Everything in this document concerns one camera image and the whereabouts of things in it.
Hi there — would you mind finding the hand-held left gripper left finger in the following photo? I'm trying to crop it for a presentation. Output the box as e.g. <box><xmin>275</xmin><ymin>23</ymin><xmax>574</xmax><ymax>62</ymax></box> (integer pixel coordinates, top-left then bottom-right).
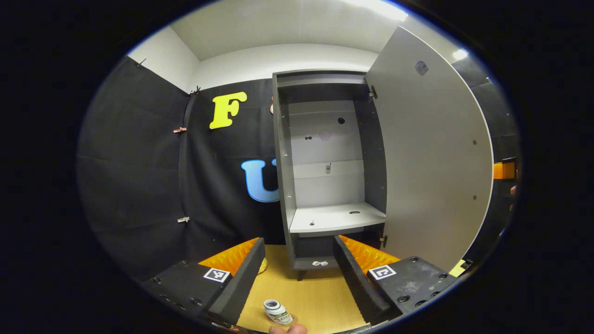
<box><xmin>139</xmin><ymin>237</ymin><xmax>266</xmax><ymax>328</ymax></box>

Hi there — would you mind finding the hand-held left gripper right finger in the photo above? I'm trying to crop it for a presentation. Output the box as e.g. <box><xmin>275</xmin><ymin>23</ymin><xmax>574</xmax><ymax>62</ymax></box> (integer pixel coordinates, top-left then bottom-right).
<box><xmin>333</xmin><ymin>234</ymin><xmax>460</xmax><ymax>325</ymax></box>

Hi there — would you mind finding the white bottle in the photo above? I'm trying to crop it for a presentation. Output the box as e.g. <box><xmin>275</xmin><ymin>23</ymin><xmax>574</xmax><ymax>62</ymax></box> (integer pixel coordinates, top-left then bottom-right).
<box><xmin>263</xmin><ymin>299</ymin><xmax>294</xmax><ymax>325</ymax></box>

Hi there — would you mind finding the grey cabinet door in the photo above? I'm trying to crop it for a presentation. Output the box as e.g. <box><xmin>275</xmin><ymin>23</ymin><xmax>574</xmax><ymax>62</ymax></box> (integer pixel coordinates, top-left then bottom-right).
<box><xmin>364</xmin><ymin>26</ymin><xmax>494</xmax><ymax>274</ymax></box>

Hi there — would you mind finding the dark grey cabinet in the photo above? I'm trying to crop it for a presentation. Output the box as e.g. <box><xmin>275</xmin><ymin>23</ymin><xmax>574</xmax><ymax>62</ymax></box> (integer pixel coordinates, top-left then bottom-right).
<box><xmin>271</xmin><ymin>69</ymin><xmax>388</xmax><ymax>282</ymax></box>

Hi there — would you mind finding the black backdrop cloth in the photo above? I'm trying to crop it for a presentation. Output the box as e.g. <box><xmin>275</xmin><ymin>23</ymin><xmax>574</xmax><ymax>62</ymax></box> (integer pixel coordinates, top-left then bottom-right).
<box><xmin>77</xmin><ymin>56</ymin><xmax>520</xmax><ymax>279</ymax></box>

